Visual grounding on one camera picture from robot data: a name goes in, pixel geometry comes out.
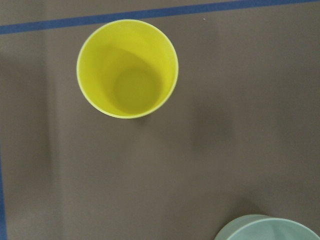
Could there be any yellow plastic cup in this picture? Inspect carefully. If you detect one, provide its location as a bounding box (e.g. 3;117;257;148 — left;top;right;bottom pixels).
76;19;179;119

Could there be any light green bowl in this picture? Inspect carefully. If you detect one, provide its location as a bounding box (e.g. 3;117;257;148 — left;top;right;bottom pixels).
214;214;320;240

